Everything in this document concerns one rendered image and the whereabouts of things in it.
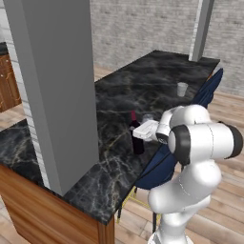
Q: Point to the blue chair with yellow legs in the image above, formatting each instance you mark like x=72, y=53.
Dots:
x=209, y=89
x=160, y=168

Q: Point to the clear wine glass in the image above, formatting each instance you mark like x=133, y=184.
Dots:
x=147, y=117

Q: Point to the wooden counter base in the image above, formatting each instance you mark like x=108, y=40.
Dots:
x=41, y=209

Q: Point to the slim grey pillar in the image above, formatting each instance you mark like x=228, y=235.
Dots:
x=200, y=28

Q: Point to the dark wine bottle red cap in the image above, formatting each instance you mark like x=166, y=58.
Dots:
x=138, y=146

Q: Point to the wide grey pillar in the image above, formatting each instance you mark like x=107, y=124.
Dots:
x=57, y=89

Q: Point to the clear glass cup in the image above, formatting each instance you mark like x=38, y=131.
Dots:
x=181, y=89

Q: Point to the brown wooden cupboards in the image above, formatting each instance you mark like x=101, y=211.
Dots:
x=8, y=82

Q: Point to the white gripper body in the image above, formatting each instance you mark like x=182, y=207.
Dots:
x=146, y=131

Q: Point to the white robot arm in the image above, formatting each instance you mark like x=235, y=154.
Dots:
x=190, y=178

